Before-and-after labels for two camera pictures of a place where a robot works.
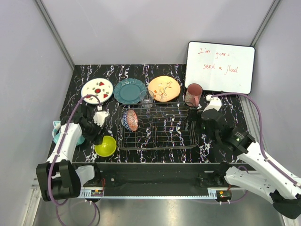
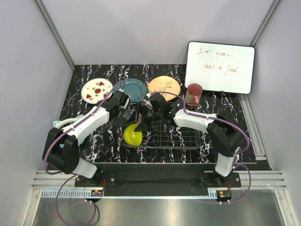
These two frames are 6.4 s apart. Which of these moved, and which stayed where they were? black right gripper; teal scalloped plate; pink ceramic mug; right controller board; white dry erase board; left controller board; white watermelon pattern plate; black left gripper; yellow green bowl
Moved: black left gripper; yellow green bowl; black right gripper
Stayed: white watermelon pattern plate; right controller board; white dry erase board; left controller board; pink ceramic mug; teal scalloped plate
